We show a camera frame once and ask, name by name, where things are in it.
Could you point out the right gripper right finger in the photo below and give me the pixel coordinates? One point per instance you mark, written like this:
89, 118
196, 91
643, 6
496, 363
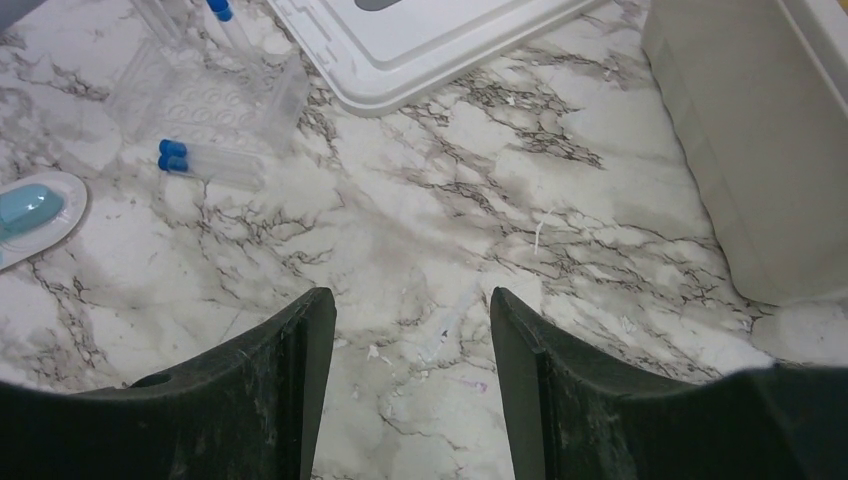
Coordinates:
573, 411

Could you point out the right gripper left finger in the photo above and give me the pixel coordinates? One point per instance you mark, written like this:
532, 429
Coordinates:
249, 408

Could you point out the lone blue capped tube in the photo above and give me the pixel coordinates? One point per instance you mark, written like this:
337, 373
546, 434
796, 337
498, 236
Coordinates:
428, 350

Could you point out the blue goggles in bag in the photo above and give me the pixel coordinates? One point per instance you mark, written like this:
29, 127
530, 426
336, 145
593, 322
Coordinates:
38, 212

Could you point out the clear test tube rack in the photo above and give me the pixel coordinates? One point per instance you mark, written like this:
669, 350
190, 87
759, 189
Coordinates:
209, 98

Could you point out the white bin lid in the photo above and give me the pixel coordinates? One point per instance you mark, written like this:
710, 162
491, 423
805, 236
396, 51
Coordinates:
377, 56

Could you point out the beige plastic bin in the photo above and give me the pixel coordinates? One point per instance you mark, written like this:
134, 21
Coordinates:
757, 93

